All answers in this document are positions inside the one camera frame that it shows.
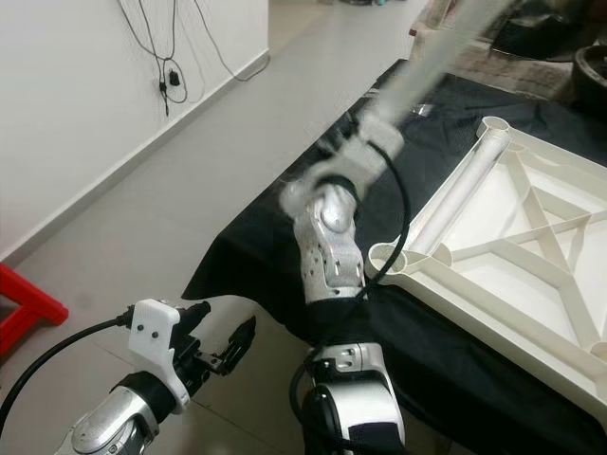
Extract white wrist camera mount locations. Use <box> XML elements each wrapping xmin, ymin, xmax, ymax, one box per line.
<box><xmin>131</xmin><ymin>299</ymin><xmax>195</xmax><ymax>410</ymax></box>
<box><xmin>318</xmin><ymin>118</ymin><xmax>404</xmax><ymax>195</ymax></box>

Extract black bag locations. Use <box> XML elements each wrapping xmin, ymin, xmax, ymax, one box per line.
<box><xmin>498</xmin><ymin>8</ymin><xmax>579</xmax><ymax>60</ymax></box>

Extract black wall cable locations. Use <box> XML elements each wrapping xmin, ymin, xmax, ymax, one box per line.
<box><xmin>119</xmin><ymin>0</ymin><xmax>271</xmax><ymax>119</ymax></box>

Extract red plastic stool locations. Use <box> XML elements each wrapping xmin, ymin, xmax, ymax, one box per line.
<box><xmin>0</xmin><ymin>264</ymin><xmax>69</xmax><ymax>356</ymax></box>

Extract black wok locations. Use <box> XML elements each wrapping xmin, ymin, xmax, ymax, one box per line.
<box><xmin>572</xmin><ymin>43</ymin><xmax>607</xmax><ymax>107</ymax></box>

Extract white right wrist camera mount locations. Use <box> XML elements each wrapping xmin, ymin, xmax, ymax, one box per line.
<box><xmin>318</xmin><ymin>118</ymin><xmax>404</xmax><ymax>195</ymax></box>

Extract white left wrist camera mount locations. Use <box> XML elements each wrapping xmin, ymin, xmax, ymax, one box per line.
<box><xmin>131</xmin><ymin>299</ymin><xmax>195</xmax><ymax>410</ymax></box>

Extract white plastic children table top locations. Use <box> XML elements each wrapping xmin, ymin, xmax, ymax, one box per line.
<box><xmin>365</xmin><ymin>116</ymin><xmax>607</xmax><ymax>404</ymax></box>

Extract black tablecloth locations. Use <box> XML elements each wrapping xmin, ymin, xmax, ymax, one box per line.
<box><xmin>183</xmin><ymin>59</ymin><xmax>607</xmax><ymax>455</ymax></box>

